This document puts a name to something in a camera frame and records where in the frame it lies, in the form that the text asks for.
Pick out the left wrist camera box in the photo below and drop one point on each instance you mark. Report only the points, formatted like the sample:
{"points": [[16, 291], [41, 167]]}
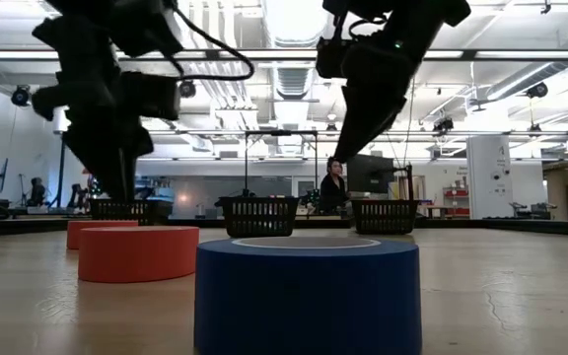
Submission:
{"points": [[151, 96]]}

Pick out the white square pillar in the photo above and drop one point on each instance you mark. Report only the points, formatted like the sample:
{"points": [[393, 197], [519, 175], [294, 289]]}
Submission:
{"points": [[488, 182]]}

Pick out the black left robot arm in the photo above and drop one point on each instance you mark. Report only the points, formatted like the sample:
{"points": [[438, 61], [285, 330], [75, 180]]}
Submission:
{"points": [[141, 24]]}

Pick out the black metal table frame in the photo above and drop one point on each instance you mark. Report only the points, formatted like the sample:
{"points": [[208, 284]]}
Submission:
{"points": [[511, 226]]}

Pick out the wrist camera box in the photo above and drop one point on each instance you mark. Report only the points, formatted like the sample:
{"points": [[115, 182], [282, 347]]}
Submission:
{"points": [[151, 96], [331, 56]]}

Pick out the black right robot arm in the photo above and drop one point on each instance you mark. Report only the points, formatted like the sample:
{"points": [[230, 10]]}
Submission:
{"points": [[412, 10]]}

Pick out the black background rig frame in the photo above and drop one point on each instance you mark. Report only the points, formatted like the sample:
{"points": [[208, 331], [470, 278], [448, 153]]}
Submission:
{"points": [[246, 163]]}

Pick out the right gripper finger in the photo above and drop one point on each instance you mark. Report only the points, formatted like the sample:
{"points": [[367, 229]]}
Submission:
{"points": [[355, 118], [382, 113]]}

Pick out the black slotted plastic basket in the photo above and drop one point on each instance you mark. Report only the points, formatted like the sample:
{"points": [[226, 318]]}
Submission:
{"points": [[151, 211], [385, 217], [259, 217]]}

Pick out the blue tape roll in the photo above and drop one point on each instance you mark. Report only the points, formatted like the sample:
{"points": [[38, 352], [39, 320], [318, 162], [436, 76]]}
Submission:
{"points": [[308, 301]]}

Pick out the black overhead beam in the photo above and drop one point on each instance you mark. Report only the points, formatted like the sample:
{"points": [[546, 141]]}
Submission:
{"points": [[511, 54]]}

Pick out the red tape roll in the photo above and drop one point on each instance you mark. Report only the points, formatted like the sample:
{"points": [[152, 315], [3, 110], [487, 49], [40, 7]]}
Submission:
{"points": [[73, 236], [136, 256]]}

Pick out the black computer monitor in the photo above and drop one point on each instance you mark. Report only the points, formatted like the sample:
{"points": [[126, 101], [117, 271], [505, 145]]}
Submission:
{"points": [[370, 172]]}

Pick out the person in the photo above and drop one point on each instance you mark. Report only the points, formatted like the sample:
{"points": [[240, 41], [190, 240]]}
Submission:
{"points": [[333, 192]]}

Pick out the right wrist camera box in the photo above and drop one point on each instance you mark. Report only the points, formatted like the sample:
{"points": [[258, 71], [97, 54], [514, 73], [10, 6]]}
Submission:
{"points": [[331, 56]]}

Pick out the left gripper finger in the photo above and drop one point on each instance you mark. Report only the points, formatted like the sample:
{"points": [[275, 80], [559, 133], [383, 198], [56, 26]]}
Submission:
{"points": [[99, 153], [133, 143]]}

